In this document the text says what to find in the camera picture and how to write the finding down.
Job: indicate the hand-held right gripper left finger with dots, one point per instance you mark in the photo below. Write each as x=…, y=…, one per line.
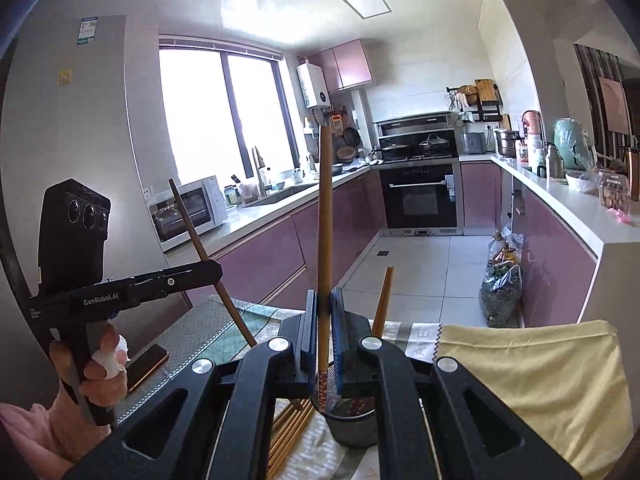
x=312, y=332

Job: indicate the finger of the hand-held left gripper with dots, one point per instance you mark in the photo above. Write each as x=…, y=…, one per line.
x=185, y=277

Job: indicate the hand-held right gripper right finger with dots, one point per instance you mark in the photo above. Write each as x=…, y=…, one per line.
x=338, y=332

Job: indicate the wooden chopstick with floral end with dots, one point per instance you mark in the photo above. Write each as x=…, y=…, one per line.
x=325, y=210
x=195, y=240

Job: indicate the brown wooden chopstick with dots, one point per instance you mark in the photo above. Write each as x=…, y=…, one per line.
x=381, y=300
x=387, y=301

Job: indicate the black mesh holder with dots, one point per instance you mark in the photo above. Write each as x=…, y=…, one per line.
x=350, y=430

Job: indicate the bundle of wooden chopsticks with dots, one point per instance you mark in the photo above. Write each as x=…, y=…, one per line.
x=290, y=435

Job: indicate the person's left forearm pink sleeve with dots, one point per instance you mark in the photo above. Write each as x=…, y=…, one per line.
x=40, y=435

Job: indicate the person's left hand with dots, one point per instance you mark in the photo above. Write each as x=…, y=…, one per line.
x=107, y=385

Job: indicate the green beige patterned tablecloth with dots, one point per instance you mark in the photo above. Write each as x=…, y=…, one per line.
x=272, y=312

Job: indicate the white toaster oven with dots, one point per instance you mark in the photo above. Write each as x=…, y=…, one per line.
x=190, y=205

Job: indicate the pink lower cabinets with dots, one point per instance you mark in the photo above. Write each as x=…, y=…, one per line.
x=280, y=245
x=550, y=260

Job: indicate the black smartphone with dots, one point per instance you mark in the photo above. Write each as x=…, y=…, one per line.
x=147, y=367

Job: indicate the grey refrigerator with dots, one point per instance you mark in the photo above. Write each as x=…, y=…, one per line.
x=75, y=135

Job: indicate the steel sink faucet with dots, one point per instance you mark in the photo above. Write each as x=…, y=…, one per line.
x=259, y=170

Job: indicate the black built-in oven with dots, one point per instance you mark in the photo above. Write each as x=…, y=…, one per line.
x=420, y=200

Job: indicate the plastic bag of greens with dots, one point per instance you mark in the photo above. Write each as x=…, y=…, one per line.
x=500, y=295

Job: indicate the kitchen window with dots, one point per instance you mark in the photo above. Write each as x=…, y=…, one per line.
x=200, y=110

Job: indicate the clear plastic bag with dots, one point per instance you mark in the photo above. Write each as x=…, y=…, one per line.
x=505, y=250

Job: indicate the yellow cloth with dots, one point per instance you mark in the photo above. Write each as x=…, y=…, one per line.
x=525, y=370

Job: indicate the black frying pan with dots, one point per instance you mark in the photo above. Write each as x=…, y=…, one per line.
x=395, y=150

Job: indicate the hanging black pan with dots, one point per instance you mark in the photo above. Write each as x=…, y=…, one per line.
x=351, y=136

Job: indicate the black pot with glass lid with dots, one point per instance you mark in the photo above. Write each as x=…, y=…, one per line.
x=433, y=145

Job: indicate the steel range hood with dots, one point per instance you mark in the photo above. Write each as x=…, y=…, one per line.
x=415, y=122

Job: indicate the white water heater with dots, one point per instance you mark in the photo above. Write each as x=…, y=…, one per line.
x=312, y=85

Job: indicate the grey rice cooker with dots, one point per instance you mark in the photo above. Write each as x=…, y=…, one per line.
x=473, y=143

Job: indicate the stainless steel stockpot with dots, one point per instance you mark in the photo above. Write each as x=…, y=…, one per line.
x=506, y=142

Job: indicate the steel thermos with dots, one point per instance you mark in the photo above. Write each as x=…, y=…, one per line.
x=554, y=162

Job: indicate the white bowl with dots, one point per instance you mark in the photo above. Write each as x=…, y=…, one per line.
x=582, y=182

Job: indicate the mint green appliance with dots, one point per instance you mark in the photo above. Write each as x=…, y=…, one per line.
x=572, y=142

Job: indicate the clear cookie container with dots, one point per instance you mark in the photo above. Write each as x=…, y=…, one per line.
x=614, y=192

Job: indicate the square ceiling light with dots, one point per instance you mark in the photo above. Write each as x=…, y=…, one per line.
x=363, y=0

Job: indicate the wooden slatted screen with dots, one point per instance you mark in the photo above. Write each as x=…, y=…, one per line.
x=607, y=90

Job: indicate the pink wall cabinet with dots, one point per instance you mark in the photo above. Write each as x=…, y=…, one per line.
x=345, y=65

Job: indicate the black wall rack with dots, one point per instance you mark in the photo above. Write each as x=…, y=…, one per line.
x=482, y=100

